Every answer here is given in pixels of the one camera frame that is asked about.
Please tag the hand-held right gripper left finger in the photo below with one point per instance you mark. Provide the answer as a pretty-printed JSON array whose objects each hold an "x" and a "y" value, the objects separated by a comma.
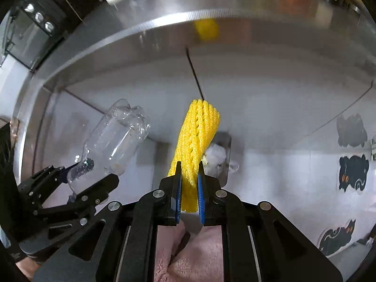
[{"x": 178, "y": 194}]

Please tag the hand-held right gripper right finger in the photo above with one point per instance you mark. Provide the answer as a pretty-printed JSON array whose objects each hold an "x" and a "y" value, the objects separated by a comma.
[{"x": 201, "y": 195}]

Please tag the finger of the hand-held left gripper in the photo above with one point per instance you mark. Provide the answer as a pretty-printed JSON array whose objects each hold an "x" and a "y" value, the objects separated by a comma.
[
  {"x": 44, "y": 180},
  {"x": 97, "y": 188}
]

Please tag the grey square trash bin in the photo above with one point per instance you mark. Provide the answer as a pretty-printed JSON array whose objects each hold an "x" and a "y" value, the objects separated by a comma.
[{"x": 226, "y": 152}]

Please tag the clear plastic bottle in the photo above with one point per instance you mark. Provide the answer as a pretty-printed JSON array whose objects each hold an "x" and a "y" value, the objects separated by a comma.
[{"x": 117, "y": 135}]

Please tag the yellow foam fruit net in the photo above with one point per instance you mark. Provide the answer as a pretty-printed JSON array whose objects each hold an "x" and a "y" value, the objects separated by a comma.
[{"x": 196, "y": 135}]

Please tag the white crumpled paper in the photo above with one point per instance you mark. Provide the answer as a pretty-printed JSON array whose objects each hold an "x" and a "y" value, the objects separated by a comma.
[{"x": 217, "y": 157}]

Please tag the pink fleece clothing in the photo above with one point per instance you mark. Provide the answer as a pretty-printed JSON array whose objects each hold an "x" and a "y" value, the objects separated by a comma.
[{"x": 191, "y": 255}]

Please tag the black cat floor sticker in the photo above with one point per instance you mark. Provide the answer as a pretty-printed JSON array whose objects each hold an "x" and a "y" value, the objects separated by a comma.
[
  {"x": 337, "y": 238},
  {"x": 352, "y": 173}
]

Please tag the black toaster oven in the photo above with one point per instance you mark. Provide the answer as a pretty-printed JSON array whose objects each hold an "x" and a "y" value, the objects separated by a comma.
[{"x": 38, "y": 20}]

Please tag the grey cat floor sticker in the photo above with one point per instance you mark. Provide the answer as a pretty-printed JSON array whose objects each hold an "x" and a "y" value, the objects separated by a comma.
[{"x": 351, "y": 130}]

